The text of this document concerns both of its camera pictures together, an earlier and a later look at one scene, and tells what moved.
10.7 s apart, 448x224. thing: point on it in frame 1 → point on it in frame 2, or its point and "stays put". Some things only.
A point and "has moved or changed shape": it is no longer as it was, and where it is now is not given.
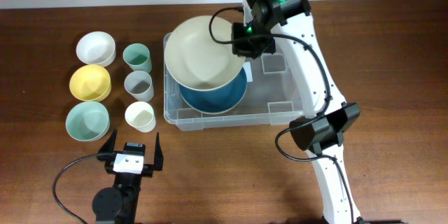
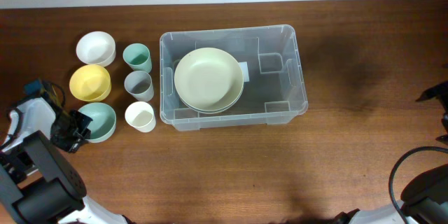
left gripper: [158, 158] → [73, 144]
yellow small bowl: [91, 82] stays put
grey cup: [139, 84] stays put
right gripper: [242, 49] → [436, 90]
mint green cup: [137, 56] stays put
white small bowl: [96, 47] stays put
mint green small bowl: [87, 121] has moved or changed shape
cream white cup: [140, 115] stays put
